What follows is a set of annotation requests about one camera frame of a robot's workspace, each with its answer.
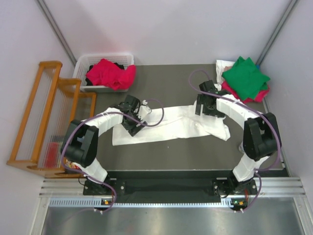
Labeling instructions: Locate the white t-shirt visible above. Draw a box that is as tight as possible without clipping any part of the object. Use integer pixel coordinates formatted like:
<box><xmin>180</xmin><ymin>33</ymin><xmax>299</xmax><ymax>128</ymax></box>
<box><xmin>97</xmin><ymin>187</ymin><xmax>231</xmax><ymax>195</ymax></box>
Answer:
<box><xmin>215</xmin><ymin>60</ymin><xmax>235</xmax><ymax>85</ymax></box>
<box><xmin>112</xmin><ymin>104</ymin><xmax>230</xmax><ymax>146</ymax></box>

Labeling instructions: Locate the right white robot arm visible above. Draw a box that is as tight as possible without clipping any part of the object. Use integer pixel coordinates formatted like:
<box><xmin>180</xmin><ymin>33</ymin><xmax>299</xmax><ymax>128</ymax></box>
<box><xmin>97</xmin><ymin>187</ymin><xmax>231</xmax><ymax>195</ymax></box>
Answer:
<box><xmin>195</xmin><ymin>80</ymin><xmax>281</xmax><ymax>194</ymax></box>

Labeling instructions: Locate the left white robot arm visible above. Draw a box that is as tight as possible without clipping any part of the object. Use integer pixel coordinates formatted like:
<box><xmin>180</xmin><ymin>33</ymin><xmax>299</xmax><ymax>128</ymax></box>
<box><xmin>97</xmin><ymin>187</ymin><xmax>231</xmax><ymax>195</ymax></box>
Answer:
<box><xmin>61</xmin><ymin>95</ymin><xmax>152</xmax><ymax>194</ymax></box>

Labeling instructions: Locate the folded white t-shirt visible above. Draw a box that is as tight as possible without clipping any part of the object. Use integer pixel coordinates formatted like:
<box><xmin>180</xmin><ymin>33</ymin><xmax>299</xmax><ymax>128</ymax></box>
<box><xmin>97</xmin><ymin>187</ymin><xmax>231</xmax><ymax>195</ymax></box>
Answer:
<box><xmin>215</xmin><ymin>60</ymin><xmax>235</xmax><ymax>85</ymax></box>

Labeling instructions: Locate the folded green t-shirt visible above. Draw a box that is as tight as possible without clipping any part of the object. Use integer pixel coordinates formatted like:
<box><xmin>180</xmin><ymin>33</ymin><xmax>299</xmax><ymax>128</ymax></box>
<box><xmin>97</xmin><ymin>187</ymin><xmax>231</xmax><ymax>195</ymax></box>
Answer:
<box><xmin>222</xmin><ymin>56</ymin><xmax>270</xmax><ymax>101</ymax></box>

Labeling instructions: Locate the folded pink t-shirt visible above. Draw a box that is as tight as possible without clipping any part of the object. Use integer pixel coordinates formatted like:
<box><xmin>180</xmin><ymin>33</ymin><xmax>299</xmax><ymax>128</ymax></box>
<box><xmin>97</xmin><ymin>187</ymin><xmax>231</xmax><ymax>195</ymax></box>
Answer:
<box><xmin>222</xmin><ymin>81</ymin><xmax>270</xmax><ymax>104</ymax></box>

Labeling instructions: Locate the pink t-shirt in basket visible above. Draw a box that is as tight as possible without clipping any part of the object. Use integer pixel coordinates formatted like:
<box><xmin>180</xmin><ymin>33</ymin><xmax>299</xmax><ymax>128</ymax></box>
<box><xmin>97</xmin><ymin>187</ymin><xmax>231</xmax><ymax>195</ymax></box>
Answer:
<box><xmin>86</xmin><ymin>59</ymin><xmax>136</xmax><ymax>91</ymax></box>

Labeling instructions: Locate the white plastic laundry basket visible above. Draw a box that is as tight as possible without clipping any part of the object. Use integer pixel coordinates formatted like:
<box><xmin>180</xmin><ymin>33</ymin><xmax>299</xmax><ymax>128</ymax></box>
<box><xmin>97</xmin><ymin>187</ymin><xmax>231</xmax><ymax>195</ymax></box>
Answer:
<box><xmin>72</xmin><ymin>53</ymin><xmax>136</xmax><ymax>93</ymax></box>

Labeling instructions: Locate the colourful book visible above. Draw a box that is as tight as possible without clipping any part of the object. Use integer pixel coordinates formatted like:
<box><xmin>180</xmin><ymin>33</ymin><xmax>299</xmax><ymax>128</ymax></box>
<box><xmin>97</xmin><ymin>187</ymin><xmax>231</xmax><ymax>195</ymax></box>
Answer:
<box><xmin>64</xmin><ymin>159</ymin><xmax>80</xmax><ymax>170</ymax></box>

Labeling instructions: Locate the wooden rack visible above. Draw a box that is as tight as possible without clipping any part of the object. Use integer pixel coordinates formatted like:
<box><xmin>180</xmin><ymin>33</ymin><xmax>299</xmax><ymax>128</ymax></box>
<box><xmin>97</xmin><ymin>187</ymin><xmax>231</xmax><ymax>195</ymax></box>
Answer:
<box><xmin>7</xmin><ymin>61</ymin><xmax>96</xmax><ymax>178</ymax></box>

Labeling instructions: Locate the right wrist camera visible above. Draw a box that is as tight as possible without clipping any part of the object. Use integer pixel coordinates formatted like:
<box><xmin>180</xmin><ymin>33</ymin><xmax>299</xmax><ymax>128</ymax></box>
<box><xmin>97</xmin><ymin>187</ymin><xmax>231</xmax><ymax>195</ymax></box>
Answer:
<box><xmin>214</xmin><ymin>83</ymin><xmax>222</xmax><ymax>91</ymax></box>

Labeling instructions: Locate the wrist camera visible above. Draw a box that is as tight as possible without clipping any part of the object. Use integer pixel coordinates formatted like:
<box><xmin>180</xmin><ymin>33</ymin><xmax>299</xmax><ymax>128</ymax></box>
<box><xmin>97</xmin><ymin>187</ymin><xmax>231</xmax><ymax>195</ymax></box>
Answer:
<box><xmin>137</xmin><ymin>100</ymin><xmax>152</xmax><ymax>120</ymax></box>
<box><xmin>214</xmin><ymin>83</ymin><xmax>222</xmax><ymax>91</ymax></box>

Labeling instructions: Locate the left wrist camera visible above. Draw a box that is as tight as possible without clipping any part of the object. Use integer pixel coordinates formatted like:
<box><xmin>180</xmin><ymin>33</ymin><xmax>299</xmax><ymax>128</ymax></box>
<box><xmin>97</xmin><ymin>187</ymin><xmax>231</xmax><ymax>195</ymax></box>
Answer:
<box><xmin>137</xmin><ymin>100</ymin><xmax>152</xmax><ymax>120</ymax></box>

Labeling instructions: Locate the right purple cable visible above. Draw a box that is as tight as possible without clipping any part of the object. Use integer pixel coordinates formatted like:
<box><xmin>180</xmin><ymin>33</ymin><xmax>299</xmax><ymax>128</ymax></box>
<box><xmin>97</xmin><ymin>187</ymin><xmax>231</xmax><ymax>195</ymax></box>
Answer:
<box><xmin>188</xmin><ymin>69</ymin><xmax>282</xmax><ymax>213</ymax></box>

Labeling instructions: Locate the purple cable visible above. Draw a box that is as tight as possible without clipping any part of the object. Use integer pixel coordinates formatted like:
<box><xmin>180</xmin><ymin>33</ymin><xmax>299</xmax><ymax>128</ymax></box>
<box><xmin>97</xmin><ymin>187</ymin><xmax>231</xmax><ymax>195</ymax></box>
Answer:
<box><xmin>188</xmin><ymin>69</ymin><xmax>282</xmax><ymax>213</ymax></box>
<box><xmin>61</xmin><ymin>98</ymin><xmax>164</xmax><ymax>213</ymax></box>

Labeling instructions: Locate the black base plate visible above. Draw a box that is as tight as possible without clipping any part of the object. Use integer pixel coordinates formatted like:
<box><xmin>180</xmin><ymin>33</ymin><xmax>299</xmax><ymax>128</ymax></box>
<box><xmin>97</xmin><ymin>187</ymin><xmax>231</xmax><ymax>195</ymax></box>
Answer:
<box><xmin>82</xmin><ymin>170</ymin><xmax>259</xmax><ymax>204</ymax></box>

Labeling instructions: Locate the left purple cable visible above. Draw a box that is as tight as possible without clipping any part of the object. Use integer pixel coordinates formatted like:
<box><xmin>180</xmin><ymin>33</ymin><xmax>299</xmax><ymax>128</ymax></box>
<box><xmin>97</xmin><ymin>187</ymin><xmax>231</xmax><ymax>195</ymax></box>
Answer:
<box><xmin>61</xmin><ymin>98</ymin><xmax>164</xmax><ymax>213</ymax></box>

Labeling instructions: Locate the white slotted cable duct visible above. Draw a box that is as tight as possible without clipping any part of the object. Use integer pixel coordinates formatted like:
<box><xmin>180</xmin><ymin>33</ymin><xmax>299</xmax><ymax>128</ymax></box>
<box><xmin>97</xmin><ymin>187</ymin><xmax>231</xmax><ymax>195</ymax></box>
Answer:
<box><xmin>49</xmin><ymin>198</ymin><xmax>245</xmax><ymax>208</ymax></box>

